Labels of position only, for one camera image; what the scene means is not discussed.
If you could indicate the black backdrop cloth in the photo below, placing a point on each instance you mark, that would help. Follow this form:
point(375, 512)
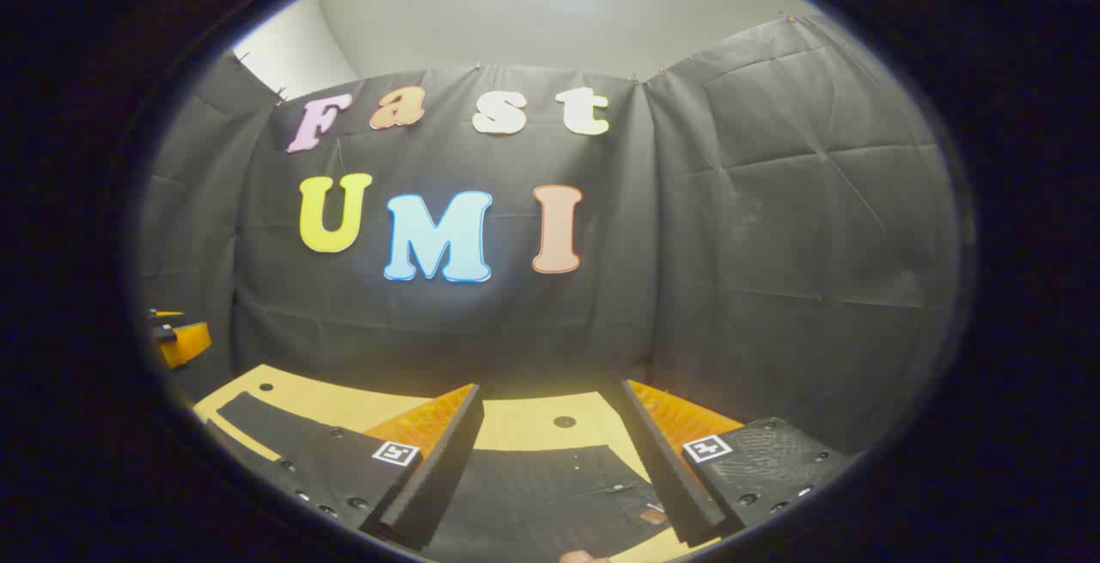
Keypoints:
point(730, 245)

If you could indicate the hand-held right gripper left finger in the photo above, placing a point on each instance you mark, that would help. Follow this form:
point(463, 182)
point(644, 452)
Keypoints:
point(434, 477)

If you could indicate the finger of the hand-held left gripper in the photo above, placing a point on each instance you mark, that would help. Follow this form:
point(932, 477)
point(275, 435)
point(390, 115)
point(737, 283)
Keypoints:
point(185, 344)

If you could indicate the black jeans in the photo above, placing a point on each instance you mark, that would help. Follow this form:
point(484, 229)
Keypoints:
point(550, 494)

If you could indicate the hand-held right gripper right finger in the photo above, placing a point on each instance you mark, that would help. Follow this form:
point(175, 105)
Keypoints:
point(666, 468)

